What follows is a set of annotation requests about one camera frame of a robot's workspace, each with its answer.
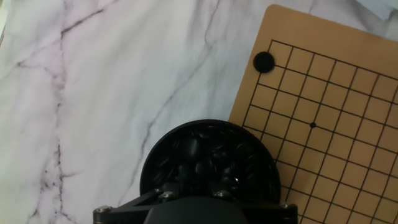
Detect tan Go board mat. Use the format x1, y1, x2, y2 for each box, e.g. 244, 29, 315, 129
228, 4, 398, 224

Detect black bowl of Go stones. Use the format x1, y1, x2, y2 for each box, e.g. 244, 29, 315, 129
139, 119, 282, 208

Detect printed paper sheet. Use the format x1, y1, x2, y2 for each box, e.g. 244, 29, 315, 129
355, 0, 398, 21

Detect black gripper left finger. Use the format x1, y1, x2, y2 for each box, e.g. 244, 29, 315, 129
108, 183, 182, 212

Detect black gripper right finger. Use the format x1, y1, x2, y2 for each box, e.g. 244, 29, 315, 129
210, 182, 292, 208

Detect black Go stone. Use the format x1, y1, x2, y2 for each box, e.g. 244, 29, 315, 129
252, 51, 276, 74

